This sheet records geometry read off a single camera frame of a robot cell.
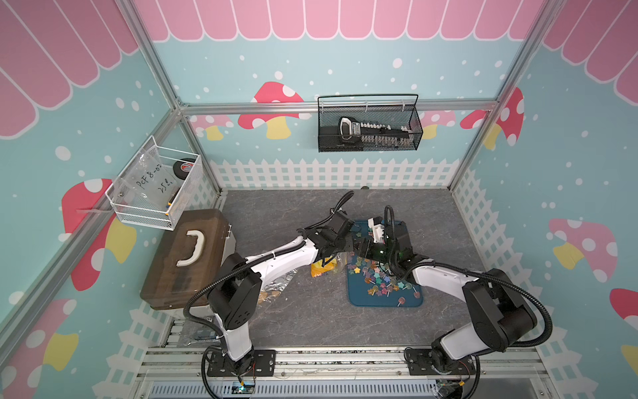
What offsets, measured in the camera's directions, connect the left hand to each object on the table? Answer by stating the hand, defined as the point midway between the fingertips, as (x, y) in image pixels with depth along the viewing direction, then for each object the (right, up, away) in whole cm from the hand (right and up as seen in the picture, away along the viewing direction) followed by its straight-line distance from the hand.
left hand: (348, 243), depth 88 cm
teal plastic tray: (+3, -18, 0) cm, 18 cm away
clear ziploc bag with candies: (-27, -16, 0) cm, 32 cm away
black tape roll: (-55, +25, -7) cm, 61 cm away
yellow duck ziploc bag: (-11, -9, +4) cm, 15 cm away
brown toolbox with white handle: (-48, +1, -10) cm, 49 cm away
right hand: (0, 0, -1) cm, 1 cm away
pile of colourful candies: (+12, -14, +2) cm, 19 cm away
